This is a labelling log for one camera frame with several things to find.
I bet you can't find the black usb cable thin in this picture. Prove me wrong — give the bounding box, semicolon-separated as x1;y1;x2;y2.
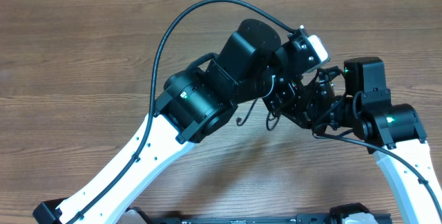
236;99;258;127

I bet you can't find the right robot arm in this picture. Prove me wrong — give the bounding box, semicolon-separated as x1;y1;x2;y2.
285;57;441;223

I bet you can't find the black usb cable thick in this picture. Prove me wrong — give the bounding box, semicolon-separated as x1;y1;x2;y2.
263;69;324;131

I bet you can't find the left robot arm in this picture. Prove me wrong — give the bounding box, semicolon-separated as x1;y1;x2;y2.
32;19;329;223

